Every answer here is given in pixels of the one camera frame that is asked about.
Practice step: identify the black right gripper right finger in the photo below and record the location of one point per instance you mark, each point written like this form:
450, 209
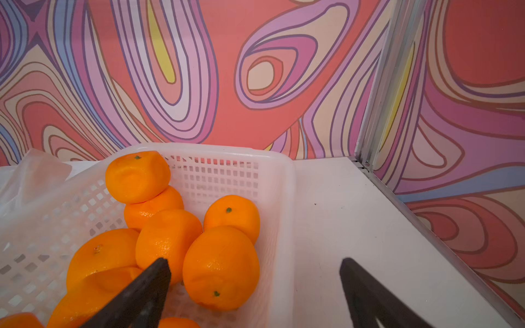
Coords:
370, 303

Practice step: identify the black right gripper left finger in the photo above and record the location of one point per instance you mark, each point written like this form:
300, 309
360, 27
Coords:
141, 303

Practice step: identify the large front orange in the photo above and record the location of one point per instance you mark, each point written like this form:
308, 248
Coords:
221, 269

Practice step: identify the white printed plastic bag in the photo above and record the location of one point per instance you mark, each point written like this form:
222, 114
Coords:
37, 174

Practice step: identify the bottom edge orange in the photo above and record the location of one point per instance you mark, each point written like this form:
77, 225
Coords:
175, 322

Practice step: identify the lower left orange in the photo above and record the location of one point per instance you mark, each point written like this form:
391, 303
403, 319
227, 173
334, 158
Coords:
91, 295

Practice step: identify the left orange in basket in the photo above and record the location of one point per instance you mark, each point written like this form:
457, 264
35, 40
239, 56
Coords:
109, 250

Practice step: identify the orange in basket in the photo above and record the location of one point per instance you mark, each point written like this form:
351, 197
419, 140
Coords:
168, 234
109, 250
138, 177

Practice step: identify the centre orange in basket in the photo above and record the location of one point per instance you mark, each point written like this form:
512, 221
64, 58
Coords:
168, 234

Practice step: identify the orange behind top orange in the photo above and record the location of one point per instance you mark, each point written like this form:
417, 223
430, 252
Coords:
136, 215

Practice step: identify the corner orange at left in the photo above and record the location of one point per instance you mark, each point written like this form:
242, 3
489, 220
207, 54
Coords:
21, 320

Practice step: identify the top orange in basket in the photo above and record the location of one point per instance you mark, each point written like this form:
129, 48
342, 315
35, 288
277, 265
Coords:
138, 177

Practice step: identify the white plastic basket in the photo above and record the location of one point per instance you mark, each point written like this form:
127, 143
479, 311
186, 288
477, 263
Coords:
39, 239

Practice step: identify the right rear orange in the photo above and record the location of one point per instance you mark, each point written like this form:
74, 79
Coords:
237, 212

